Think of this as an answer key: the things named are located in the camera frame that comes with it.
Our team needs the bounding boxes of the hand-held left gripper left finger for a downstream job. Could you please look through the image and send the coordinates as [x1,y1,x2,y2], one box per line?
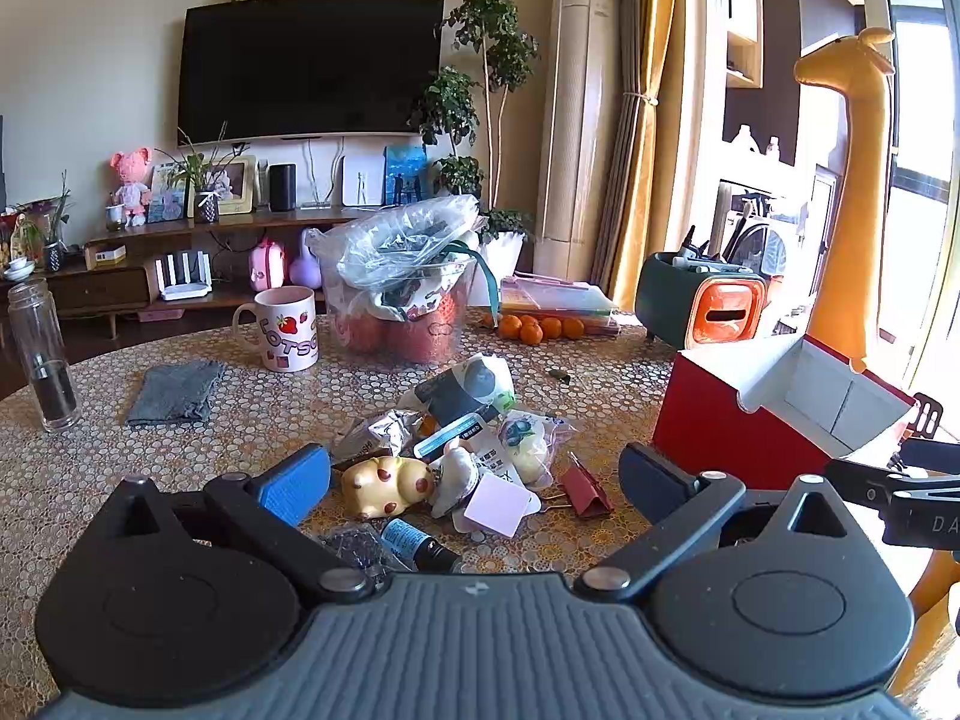
[105,444,376,602]

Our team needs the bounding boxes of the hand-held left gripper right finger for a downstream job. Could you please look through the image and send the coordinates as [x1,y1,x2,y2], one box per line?
[574,442,875,601]

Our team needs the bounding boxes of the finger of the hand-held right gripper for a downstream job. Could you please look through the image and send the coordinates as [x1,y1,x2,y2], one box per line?
[823,459,935,507]
[892,392,960,470]

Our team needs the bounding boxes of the red binder clip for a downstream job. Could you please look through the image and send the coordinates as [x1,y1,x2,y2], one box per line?
[540,452,616,518]

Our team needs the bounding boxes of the red cardboard box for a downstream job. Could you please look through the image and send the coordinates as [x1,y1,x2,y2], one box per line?
[651,331,935,496]

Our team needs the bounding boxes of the yellow pig squishy toy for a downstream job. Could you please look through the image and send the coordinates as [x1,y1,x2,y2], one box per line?
[341,456,440,520]

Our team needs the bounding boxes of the small blue label bottle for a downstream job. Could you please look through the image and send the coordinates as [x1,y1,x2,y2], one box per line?
[381,517,462,575]

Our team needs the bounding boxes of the white square tag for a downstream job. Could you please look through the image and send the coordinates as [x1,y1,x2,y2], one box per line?
[463,471,542,539]

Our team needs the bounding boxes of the white teal sausage packet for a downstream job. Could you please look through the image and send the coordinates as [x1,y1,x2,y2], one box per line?
[411,414,530,496]

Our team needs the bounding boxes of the white green snack bag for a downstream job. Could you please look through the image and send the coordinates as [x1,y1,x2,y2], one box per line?
[397,355,518,428]

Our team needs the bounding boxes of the patterned tablecloth desktop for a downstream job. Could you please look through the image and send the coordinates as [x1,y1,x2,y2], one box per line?
[0,307,960,698]

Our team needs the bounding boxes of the silver foil snack packet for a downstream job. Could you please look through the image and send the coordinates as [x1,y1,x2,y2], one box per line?
[330,409,428,466]

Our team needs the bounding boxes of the clear blueberry candy packet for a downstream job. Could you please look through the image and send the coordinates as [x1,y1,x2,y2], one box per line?
[495,409,578,485]

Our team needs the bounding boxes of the grey cloth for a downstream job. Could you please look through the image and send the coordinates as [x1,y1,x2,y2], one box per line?
[126,360,226,427]

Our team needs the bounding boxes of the pink strawberry mug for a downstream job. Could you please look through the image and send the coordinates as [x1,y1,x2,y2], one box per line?
[231,286,320,374]

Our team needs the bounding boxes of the green orange tissue box organizer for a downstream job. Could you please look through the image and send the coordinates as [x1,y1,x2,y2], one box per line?
[635,251,767,350]

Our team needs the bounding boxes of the clear plastic bucket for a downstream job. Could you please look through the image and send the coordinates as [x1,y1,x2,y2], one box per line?
[324,251,477,367]

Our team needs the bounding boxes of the pile of tangerines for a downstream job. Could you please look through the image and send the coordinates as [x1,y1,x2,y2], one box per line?
[496,313,586,346]

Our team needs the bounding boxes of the stack of coloured plastic cases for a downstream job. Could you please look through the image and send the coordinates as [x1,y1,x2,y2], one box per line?
[499,275,623,336]

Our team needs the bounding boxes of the pink toy case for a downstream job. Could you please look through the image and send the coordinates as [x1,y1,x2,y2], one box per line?
[249,238,287,292]

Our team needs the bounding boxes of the white router with antennas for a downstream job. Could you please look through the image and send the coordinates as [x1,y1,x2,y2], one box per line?
[154,251,213,301]

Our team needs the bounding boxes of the white washing machine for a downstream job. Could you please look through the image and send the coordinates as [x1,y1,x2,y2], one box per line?
[731,195,811,293]

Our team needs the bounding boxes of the yellow giraffe plush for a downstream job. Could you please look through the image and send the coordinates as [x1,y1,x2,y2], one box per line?
[793,26,897,374]

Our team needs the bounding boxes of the clear plastic bag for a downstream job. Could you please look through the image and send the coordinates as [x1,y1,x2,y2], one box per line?
[306,195,485,293]

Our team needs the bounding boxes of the wooden television cabinet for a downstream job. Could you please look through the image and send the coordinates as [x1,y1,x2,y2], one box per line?
[45,208,368,338]

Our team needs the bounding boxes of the clear glass bottle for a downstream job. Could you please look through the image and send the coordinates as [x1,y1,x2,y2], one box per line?
[7,279,80,434]

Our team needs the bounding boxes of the small plant in patterned vase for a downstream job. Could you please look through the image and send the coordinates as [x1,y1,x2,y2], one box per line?
[154,120,248,224]

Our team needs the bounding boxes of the black speaker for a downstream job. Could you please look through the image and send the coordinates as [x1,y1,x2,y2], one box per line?
[268,163,299,212]

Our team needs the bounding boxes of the small picture card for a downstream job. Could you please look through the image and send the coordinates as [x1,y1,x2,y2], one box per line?
[150,163,188,224]

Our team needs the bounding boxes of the white flat panel device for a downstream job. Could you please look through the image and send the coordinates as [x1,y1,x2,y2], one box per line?
[342,154,387,209]

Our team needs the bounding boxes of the grey sheer curtain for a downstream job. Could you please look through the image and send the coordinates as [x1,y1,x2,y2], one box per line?
[591,0,653,293]

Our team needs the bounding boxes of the potted plant in dark vase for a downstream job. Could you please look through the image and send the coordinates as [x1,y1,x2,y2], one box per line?
[11,172,76,275]

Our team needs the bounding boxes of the pink doll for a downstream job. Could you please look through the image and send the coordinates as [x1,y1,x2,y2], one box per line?
[111,148,155,227]

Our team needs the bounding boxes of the beige standing air conditioner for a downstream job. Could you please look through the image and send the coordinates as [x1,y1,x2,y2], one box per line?
[534,0,622,263]

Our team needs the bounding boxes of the black television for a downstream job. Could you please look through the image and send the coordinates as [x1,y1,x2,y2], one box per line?
[177,0,445,147]

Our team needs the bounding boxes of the yellow curtain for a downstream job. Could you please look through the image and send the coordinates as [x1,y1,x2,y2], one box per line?
[609,0,685,310]

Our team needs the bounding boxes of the potted green tree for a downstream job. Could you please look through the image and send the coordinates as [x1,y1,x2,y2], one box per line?
[409,0,541,286]

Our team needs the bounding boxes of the white bunny plush keychain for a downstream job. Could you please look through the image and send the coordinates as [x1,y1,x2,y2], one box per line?
[429,439,481,518]

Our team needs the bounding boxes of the cream photo frame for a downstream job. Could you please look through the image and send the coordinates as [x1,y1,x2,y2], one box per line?
[196,155,257,216]

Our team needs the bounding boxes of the wooden wall shelf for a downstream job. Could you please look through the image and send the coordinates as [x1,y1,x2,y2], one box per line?
[724,0,764,89]

